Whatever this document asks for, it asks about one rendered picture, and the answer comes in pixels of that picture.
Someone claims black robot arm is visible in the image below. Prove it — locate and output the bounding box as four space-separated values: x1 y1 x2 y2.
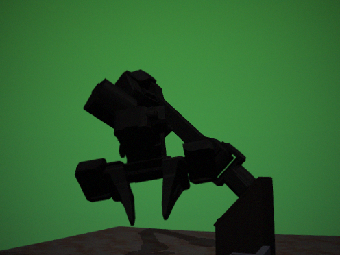
83 69 255 197

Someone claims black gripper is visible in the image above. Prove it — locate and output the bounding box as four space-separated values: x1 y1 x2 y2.
75 133 218 226

